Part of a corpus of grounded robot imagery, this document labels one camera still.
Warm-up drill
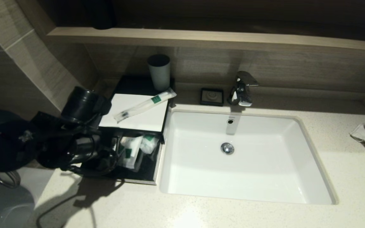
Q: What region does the white rectangular sink basin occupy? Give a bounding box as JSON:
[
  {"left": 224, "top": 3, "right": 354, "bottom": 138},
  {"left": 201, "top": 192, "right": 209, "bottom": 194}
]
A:
[{"left": 159, "top": 109, "right": 339, "bottom": 206}]

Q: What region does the black amenity box with drawer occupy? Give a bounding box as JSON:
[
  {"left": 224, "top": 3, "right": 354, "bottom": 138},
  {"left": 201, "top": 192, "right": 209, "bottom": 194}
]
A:
[{"left": 99, "top": 75, "right": 175, "bottom": 145}]

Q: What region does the chrome sink drain stopper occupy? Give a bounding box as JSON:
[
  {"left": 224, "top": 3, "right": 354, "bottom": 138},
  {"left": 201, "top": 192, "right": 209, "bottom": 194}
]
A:
[{"left": 220, "top": 142, "right": 235, "bottom": 155}]

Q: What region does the black square soap dish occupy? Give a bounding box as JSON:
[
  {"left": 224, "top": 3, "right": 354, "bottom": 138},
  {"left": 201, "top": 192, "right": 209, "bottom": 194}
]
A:
[{"left": 200, "top": 87, "right": 225, "bottom": 107}]

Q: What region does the shower cap sachet green label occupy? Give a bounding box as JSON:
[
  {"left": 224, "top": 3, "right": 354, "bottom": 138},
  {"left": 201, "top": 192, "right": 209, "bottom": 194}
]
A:
[{"left": 140, "top": 134, "right": 159, "bottom": 155}]

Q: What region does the chrome faucet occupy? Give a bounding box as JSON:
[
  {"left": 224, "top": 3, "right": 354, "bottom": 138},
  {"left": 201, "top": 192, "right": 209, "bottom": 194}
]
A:
[{"left": 227, "top": 71, "right": 259, "bottom": 107}]

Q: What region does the thin black looped cable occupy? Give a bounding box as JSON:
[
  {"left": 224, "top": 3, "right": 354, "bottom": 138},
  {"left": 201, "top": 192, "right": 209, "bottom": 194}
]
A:
[{"left": 61, "top": 148, "right": 120, "bottom": 178}]

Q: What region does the grey cup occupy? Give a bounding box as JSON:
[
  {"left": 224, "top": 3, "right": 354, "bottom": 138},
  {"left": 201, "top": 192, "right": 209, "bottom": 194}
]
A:
[{"left": 147, "top": 54, "right": 171, "bottom": 92}]

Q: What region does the wide frosted packet green label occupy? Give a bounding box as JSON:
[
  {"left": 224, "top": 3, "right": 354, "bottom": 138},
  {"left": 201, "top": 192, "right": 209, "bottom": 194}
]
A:
[{"left": 118, "top": 135, "right": 144, "bottom": 170}]

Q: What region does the white rectangular pad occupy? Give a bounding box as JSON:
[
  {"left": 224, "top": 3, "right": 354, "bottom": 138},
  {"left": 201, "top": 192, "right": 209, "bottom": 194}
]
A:
[{"left": 99, "top": 93, "right": 170, "bottom": 133}]

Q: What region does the light wooden wall shelf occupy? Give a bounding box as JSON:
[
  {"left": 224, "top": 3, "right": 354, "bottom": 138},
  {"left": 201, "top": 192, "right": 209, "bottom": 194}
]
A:
[{"left": 47, "top": 27, "right": 365, "bottom": 53}]

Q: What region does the chrome flexible hose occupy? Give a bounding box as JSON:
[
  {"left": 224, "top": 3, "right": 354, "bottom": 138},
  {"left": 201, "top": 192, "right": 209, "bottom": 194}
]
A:
[{"left": 0, "top": 169, "right": 22, "bottom": 189}]

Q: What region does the black sliding drawer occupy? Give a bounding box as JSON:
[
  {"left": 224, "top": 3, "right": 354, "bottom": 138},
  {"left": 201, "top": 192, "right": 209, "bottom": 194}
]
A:
[{"left": 81, "top": 130, "right": 163, "bottom": 185}]

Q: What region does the slim long packet green label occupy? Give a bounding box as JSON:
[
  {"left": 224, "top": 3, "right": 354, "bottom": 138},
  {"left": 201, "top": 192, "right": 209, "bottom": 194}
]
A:
[{"left": 113, "top": 88, "right": 177, "bottom": 124}]

